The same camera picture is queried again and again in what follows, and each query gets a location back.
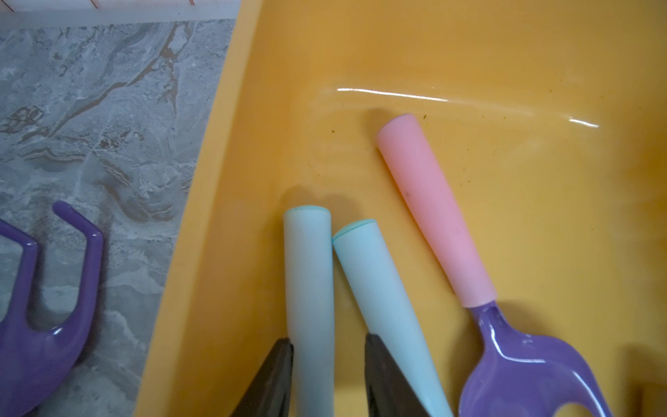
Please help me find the yellow storage box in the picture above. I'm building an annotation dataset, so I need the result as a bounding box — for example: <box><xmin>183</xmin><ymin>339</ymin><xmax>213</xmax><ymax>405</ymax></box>
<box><xmin>135</xmin><ymin>1</ymin><xmax>666</xmax><ymax>416</ymax></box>

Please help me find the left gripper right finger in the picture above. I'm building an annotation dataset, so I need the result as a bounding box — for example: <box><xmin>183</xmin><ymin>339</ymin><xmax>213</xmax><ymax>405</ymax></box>
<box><xmin>364</xmin><ymin>334</ymin><xmax>429</xmax><ymax>417</ymax></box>

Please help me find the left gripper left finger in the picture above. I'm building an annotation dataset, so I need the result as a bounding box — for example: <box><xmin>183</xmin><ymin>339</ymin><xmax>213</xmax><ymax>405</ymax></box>
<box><xmin>230</xmin><ymin>338</ymin><xmax>294</xmax><ymax>417</ymax></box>

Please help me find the pink handled garden tool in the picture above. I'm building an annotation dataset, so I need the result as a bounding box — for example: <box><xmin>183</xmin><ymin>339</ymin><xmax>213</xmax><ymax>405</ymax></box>
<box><xmin>376</xmin><ymin>114</ymin><xmax>611</xmax><ymax>416</ymax></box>

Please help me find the purple rake pink handle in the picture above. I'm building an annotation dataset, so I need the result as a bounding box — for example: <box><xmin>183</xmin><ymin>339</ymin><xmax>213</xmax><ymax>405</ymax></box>
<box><xmin>0</xmin><ymin>200</ymin><xmax>105</xmax><ymax>417</ymax></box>

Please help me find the light blue hand fork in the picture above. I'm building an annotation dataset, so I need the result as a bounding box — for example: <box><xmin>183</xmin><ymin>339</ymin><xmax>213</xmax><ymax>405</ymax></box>
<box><xmin>333</xmin><ymin>219</ymin><xmax>453</xmax><ymax>416</ymax></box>

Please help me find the light blue hand rake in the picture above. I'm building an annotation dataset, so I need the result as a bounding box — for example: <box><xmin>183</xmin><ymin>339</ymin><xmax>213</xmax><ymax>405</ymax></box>
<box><xmin>283</xmin><ymin>205</ymin><xmax>335</xmax><ymax>416</ymax></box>

